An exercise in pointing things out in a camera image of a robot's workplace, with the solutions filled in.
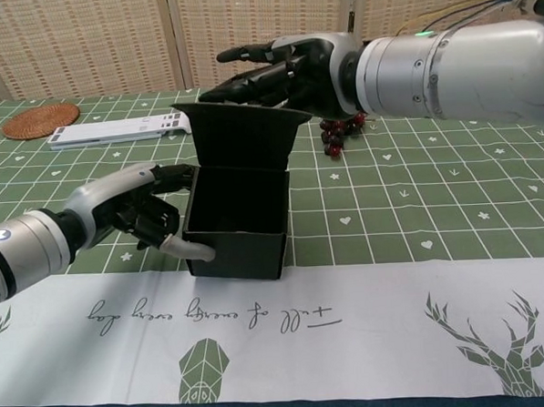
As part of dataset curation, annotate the bamboo folding screen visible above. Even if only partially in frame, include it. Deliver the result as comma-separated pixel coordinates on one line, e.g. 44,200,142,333
0,0,544,103

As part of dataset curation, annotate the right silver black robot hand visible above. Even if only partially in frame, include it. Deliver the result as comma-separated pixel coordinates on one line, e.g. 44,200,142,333
195,30,369,127

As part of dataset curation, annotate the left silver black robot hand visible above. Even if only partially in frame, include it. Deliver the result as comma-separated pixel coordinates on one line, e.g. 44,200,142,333
55,159,216,271

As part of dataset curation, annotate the dark red grape bunch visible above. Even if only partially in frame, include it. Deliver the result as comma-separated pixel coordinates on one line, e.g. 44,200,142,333
317,110,370,159

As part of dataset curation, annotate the white flat electronic device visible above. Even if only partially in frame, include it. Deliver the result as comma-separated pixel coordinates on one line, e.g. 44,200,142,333
46,110,194,152

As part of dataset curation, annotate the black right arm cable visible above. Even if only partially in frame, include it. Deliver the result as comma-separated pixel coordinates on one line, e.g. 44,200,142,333
507,0,544,22

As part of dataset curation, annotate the round woven rattan coaster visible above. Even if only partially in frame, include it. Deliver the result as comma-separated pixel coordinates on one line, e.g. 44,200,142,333
1,102,81,142

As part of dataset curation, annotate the black foldable cardboard box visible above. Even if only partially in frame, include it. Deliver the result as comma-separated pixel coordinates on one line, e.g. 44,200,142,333
170,95,323,286

